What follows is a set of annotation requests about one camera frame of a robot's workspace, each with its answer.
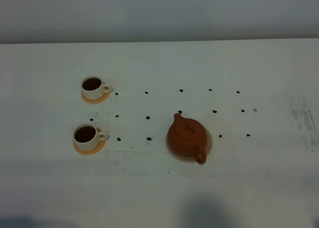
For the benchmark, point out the brown clay teapot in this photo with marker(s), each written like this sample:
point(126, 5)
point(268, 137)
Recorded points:
point(187, 138)

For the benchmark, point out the beige round teapot coaster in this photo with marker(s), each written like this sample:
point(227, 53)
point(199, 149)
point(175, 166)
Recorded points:
point(208, 149)

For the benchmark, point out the far orange coaster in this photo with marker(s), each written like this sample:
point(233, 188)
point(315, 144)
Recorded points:
point(97, 101)

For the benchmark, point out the orange coaster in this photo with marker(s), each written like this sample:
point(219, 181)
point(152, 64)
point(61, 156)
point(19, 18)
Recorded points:
point(97, 101)
point(97, 149)

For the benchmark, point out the near orange coaster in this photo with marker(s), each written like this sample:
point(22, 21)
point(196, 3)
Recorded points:
point(97, 149)

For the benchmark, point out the far white teacup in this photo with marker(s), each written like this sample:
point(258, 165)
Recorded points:
point(93, 88)

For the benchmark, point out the white teacup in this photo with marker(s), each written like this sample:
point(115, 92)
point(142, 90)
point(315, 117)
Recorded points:
point(93, 88)
point(87, 137)

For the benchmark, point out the near white teacup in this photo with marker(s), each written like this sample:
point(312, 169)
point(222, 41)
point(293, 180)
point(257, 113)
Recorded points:
point(87, 137)

